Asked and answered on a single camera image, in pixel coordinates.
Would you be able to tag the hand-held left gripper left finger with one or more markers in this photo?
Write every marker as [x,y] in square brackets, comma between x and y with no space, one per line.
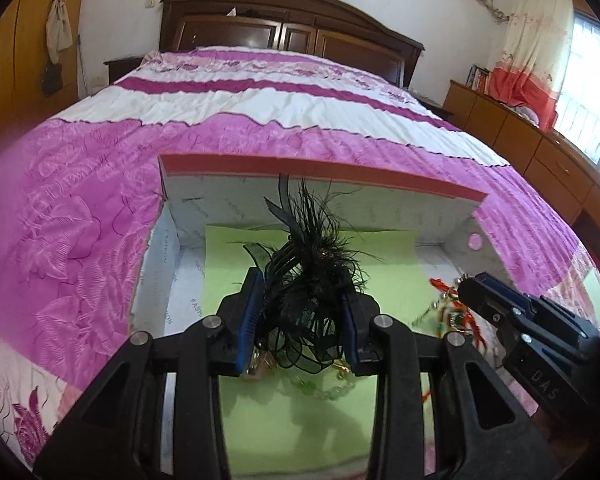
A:
[247,325]

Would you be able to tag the thin leaning pole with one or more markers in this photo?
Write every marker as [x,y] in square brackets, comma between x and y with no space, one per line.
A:
[80,65]

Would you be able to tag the pink cardboard box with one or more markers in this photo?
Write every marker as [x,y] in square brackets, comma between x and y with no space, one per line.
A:
[330,170]

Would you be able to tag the cream and red curtain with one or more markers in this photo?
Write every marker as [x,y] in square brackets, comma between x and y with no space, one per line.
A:
[530,45]

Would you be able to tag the window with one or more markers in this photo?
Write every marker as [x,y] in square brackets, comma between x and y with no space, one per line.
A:
[590,85]

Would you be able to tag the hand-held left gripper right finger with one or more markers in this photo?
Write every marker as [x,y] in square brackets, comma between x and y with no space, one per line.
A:
[351,330]

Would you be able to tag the black hanging bag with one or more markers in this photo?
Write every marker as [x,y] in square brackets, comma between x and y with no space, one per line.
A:
[51,79]

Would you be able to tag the dark wooden headboard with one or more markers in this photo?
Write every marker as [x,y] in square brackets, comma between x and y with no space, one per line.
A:
[280,15]

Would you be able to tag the white cloth bundle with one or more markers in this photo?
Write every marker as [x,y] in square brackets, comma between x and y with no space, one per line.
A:
[526,115]

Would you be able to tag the gold hair clip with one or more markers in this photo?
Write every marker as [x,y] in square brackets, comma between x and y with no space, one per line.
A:
[342,370]

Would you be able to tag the beige hanging cloth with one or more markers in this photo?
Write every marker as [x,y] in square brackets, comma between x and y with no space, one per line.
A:
[60,25]

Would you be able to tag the light green paper sheet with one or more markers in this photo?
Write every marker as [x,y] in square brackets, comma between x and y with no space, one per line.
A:
[280,435]

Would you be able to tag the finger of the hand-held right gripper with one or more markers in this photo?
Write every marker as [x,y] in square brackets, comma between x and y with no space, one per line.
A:
[505,290]
[490,310]

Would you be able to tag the pink floral bedspread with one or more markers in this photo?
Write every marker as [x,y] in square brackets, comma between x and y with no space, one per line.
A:
[80,185]

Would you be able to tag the row of books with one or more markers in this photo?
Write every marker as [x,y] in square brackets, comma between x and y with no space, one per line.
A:
[479,79]

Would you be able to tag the long wooden cabinet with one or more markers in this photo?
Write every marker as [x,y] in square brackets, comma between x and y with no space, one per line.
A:
[530,155]

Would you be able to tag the dark wooden nightstand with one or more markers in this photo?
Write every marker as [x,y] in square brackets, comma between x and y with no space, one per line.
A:
[122,67]

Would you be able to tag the wooden wardrobe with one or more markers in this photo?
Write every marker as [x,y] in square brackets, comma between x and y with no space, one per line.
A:
[10,70]

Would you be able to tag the black feather hair accessory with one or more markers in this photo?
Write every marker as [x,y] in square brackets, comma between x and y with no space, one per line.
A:
[310,280]

